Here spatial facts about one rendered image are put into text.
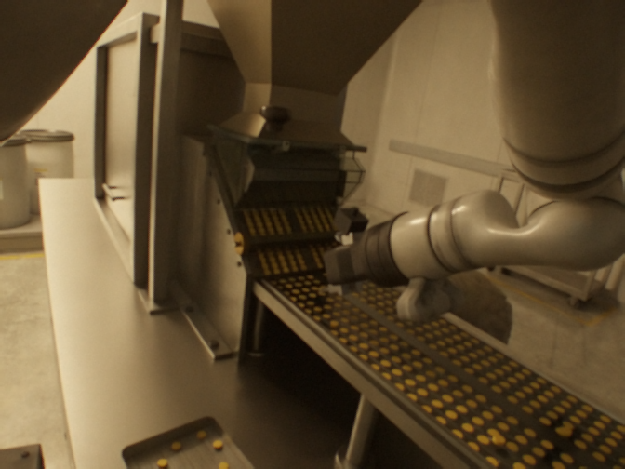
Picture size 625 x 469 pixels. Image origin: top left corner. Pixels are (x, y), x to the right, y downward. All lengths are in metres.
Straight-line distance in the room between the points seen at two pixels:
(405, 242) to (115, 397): 0.44
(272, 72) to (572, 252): 0.49
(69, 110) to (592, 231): 4.09
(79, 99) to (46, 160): 0.85
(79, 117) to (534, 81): 4.11
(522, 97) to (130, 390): 0.59
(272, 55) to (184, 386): 0.50
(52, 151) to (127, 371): 2.98
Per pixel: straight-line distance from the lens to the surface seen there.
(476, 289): 0.70
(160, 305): 0.84
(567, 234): 0.32
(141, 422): 0.60
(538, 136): 0.22
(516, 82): 0.19
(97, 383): 0.67
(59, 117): 4.19
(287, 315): 0.55
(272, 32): 0.63
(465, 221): 0.37
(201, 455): 0.55
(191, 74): 0.88
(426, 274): 0.41
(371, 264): 0.44
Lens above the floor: 1.21
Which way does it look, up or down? 17 degrees down
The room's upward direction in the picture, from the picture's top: 9 degrees clockwise
